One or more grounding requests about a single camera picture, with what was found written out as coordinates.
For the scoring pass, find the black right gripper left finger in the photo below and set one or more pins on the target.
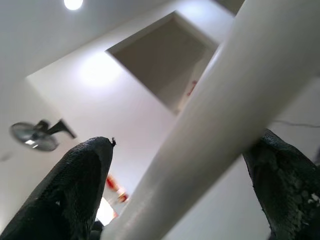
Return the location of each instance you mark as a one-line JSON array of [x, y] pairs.
[[65, 190]]

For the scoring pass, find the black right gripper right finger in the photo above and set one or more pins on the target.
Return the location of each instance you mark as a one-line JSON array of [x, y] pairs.
[[287, 185]]

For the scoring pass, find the white plastic table leg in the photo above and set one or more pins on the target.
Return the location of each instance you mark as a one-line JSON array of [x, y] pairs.
[[212, 112]]

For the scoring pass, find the red hanging decoration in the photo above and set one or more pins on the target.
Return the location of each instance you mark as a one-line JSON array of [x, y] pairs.
[[117, 190], [191, 87]]

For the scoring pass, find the round ceiling light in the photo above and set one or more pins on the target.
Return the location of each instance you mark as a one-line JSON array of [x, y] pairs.
[[73, 3]]

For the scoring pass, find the black wall fan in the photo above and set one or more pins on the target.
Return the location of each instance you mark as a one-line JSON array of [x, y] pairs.
[[32, 135]]

